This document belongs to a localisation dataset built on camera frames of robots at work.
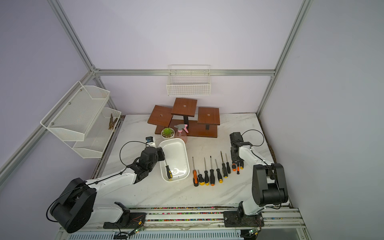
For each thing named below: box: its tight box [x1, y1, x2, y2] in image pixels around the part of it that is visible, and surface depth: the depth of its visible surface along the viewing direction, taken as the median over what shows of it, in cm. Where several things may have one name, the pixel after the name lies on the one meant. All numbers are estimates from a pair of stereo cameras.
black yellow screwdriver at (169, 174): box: [165, 159, 173, 181], surface depth 90 cm
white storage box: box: [158, 138, 190, 182], surface depth 92 cm
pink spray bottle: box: [174, 124, 189, 144], surface depth 97 cm
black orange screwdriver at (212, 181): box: [209, 155, 216, 187], surface depth 88 cm
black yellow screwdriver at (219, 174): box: [214, 159, 223, 184], surface depth 90 cm
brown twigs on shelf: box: [108, 113, 118, 130], surface depth 100 cm
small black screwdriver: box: [204, 157, 210, 186], surface depth 88 cm
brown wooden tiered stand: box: [147, 97, 220, 138], surface depth 101 cm
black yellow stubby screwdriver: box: [197, 169, 205, 186], surface depth 87 cm
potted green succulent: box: [160, 127, 175, 139], surface depth 100 cm
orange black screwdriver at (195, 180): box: [192, 156, 199, 187], surface depth 88 cm
